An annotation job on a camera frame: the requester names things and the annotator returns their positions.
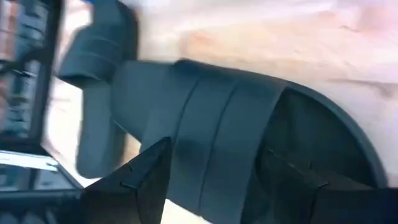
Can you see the black aluminium extrusion frame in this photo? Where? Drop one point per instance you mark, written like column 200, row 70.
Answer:
column 51, row 62

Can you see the black rubber slide sandal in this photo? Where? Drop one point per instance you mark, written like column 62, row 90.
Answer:
column 211, row 130
column 93, row 56

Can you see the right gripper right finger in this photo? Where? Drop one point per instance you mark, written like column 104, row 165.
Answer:
column 311, row 205

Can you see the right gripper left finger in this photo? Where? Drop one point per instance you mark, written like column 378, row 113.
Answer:
column 133, row 193

